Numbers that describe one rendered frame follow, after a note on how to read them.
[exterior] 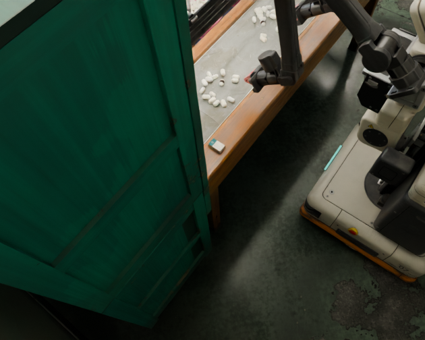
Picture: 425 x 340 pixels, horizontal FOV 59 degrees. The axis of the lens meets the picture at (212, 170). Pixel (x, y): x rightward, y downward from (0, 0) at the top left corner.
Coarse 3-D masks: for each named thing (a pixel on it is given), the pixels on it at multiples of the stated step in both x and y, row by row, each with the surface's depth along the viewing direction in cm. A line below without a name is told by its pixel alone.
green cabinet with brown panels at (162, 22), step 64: (0, 0) 42; (64, 0) 45; (128, 0) 55; (0, 64) 43; (64, 64) 52; (128, 64) 63; (192, 64) 78; (0, 128) 49; (64, 128) 59; (128, 128) 74; (192, 128) 96; (0, 192) 55; (64, 192) 68; (128, 192) 86; (192, 192) 125; (0, 256) 61; (64, 256) 79; (128, 256) 113
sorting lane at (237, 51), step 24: (264, 0) 189; (240, 24) 182; (216, 48) 176; (240, 48) 176; (264, 48) 175; (216, 72) 170; (240, 72) 169; (216, 96) 164; (240, 96) 163; (216, 120) 158
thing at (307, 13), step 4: (308, 0) 160; (304, 4) 159; (308, 4) 155; (300, 8) 158; (304, 8) 156; (308, 8) 155; (296, 12) 157; (300, 12) 158; (304, 12) 157; (308, 12) 155; (296, 16) 158; (300, 16) 159; (304, 16) 158; (308, 16) 157; (312, 16) 157; (300, 20) 159; (304, 20) 160; (300, 24) 160
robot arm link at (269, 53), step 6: (264, 54) 134; (270, 54) 131; (276, 54) 132; (258, 60) 134; (264, 60) 132; (270, 60) 132; (276, 60) 132; (264, 66) 134; (270, 66) 133; (276, 66) 132; (282, 78) 131; (288, 78) 130; (282, 84) 134; (288, 84) 132
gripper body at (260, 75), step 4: (260, 68) 144; (256, 72) 143; (260, 72) 142; (264, 72) 140; (252, 76) 143; (256, 76) 143; (260, 76) 141; (264, 76) 140; (248, 80) 143; (252, 80) 143; (256, 80) 144; (260, 80) 142; (264, 80) 140; (252, 84) 143; (256, 84) 144; (260, 84) 144; (264, 84) 142; (268, 84) 141; (256, 88) 144; (260, 88) 145; (256, 92) 146
